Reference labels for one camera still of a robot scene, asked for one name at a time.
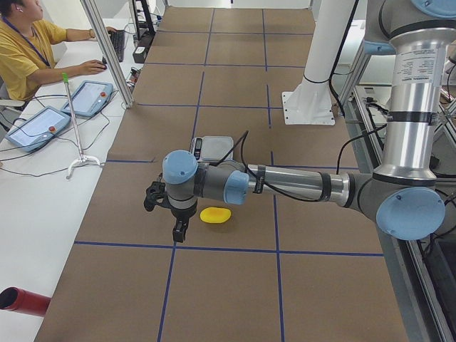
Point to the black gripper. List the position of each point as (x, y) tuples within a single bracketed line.
[(183, 214)]

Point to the yellow mango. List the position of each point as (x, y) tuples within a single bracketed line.
[(215, 215)]

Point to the silver digital kitchen scale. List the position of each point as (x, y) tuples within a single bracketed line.
[(211, 148)]

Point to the white stand with green tip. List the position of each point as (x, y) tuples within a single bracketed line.
[(82, 158)]

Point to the far teach pendant tablet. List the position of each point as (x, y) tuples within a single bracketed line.
[(89, 98)]

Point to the teach pendant tablet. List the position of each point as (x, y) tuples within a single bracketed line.
[(38, 130), (89, 98)]

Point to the red cylinder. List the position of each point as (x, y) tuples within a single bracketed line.
[(23, 301)]

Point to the near teach pendant tablet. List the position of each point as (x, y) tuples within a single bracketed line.
[(38, 130)]

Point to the black desktop computer box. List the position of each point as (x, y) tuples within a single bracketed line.
[(141, 50)]

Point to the black keyboard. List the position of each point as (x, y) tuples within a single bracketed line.
[(117, 39)]

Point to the person in yellow shirt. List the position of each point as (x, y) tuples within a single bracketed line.
[(27, 60)]

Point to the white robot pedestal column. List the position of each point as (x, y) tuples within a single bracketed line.
[(310, 103)]

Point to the aluminium frame post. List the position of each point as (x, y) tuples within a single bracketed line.
[(101, 33)]

